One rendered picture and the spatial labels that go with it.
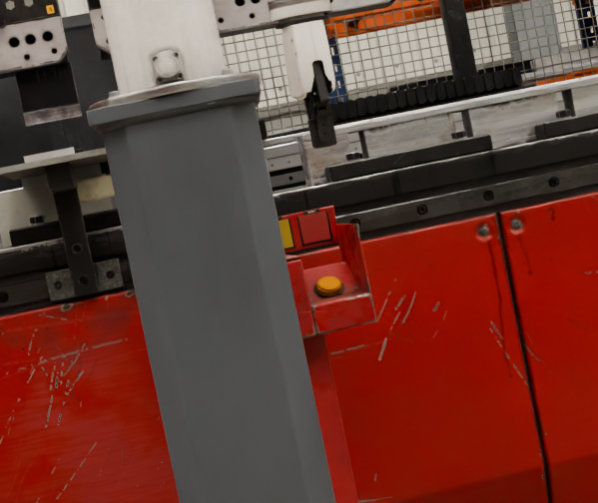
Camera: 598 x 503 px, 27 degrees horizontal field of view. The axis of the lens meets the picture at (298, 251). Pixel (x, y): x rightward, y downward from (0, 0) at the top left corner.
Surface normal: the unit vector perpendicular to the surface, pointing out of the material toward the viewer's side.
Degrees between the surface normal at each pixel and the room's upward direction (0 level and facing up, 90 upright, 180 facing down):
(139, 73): 90
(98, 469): 90
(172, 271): 90
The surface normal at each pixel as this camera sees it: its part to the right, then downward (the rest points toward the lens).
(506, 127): 0.14, 0.03
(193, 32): 0.57, -0.07
